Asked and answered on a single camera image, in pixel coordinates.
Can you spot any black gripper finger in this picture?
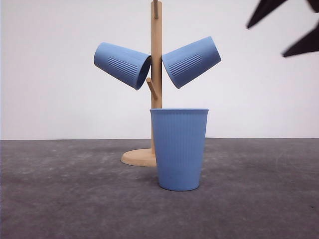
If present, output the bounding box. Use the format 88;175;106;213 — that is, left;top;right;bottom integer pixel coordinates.
282;23;319;57
247;0;287;28

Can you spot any blue ribbed cup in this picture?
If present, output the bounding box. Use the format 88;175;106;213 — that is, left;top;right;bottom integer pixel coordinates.
162;37;221;89
94;42;152;91
150;108;209;191

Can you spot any blue ribbed cup front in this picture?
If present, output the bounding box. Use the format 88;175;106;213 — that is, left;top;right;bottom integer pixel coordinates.
150;108;209;191

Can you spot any wooden mug tree stand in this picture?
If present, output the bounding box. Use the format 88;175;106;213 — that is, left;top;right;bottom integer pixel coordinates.
121;0;162;167

